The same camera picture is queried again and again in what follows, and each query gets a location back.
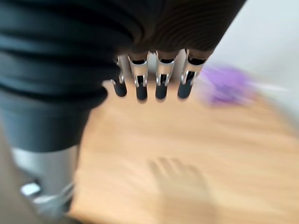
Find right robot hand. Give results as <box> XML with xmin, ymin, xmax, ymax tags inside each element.
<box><xmin>0</xmin><ymin>0</ymin><xmax>249</xmax><ymax>217</ymax></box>

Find orange bed sheet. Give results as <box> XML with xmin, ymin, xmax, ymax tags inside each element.
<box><xmin>69</xmin><ymin>78</ymin><xmax>299</xmax><ymax>224</ymax></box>

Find purple cloth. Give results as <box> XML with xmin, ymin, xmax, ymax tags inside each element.
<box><xmin>198</xmin><ymin>64</ymin><xmax>259</xmax><ymax>107</ymax></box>

